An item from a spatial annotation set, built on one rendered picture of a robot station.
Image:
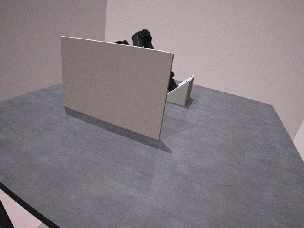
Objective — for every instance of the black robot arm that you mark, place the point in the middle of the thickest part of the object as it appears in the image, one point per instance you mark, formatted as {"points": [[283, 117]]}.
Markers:
{"points": [[143, 38]]}

